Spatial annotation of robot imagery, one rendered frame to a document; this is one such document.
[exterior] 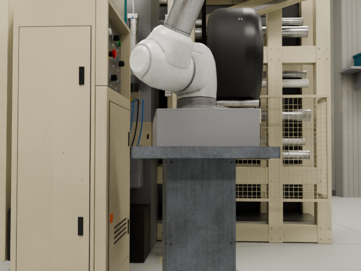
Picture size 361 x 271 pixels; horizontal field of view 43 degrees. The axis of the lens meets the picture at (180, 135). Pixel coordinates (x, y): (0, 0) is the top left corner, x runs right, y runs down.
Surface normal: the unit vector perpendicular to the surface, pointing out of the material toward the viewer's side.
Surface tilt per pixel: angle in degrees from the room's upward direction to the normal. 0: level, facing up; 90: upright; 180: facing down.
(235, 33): 75
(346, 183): 90
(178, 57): 114
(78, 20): 90
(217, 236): 90
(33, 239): 90
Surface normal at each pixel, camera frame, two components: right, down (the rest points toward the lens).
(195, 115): 0.10, -0.03
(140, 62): -0.69, 0.02
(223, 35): -0.06, -0.26
